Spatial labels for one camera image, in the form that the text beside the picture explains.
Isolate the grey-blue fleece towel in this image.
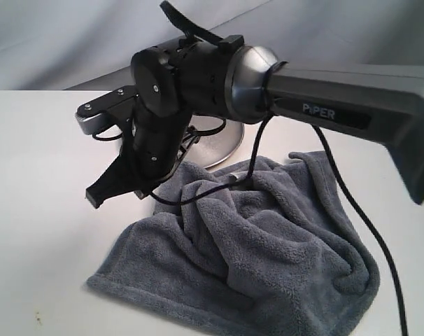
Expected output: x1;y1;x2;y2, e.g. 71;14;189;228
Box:
87;151;380;335

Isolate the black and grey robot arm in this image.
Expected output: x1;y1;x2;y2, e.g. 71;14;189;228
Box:
76;36;424;207

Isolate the round stainless steel plate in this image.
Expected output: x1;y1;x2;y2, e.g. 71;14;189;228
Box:
183;120;244;169

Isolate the black cable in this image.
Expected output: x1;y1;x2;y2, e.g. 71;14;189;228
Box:
141;115;409;336

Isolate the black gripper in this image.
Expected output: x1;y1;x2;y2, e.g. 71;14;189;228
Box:
85;94;194;210

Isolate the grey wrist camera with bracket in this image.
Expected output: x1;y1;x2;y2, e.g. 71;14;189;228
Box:
75;85;137;135

